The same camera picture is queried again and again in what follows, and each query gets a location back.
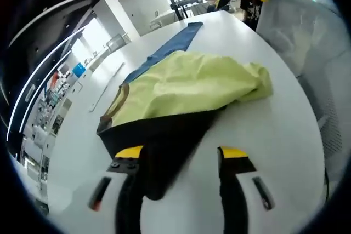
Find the yellow black blue garment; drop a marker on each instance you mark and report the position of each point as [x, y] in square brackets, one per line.
[192, 86]

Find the white template strip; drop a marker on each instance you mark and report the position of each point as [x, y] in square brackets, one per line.
[107, 86]

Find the blue bin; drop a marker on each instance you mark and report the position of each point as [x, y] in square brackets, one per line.
[79, 70]

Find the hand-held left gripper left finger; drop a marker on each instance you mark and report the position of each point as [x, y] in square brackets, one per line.
[126, 198]

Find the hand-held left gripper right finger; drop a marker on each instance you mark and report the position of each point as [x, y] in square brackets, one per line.
[233, 198]

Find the white mesh chair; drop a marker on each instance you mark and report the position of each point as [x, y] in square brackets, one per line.
[118, 42]

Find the white cabinet counter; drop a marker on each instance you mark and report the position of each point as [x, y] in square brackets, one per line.
[64, 106]

